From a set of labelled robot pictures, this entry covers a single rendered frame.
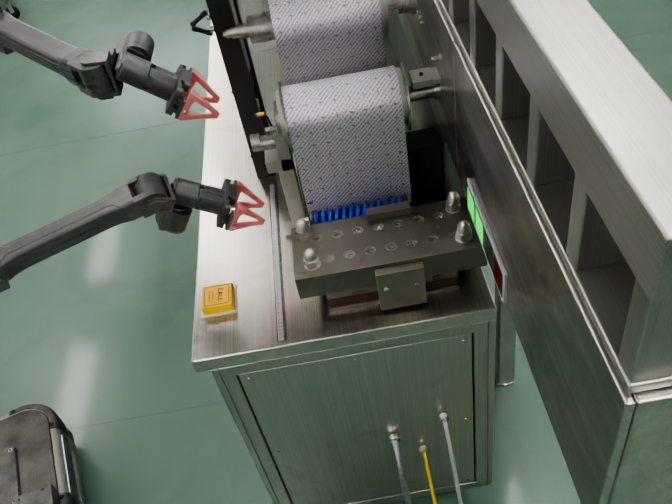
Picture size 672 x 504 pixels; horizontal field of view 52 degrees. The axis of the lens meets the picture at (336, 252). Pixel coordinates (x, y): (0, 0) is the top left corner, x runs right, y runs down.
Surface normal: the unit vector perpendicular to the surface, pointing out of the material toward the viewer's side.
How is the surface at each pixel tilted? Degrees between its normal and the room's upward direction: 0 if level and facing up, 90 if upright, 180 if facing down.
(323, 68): 92
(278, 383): 90
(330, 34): 92
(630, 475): 90
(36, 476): 0
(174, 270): 0
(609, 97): 0
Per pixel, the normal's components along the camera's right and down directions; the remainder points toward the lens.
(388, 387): 0.11, 0.70
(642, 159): -0.14, -0.70
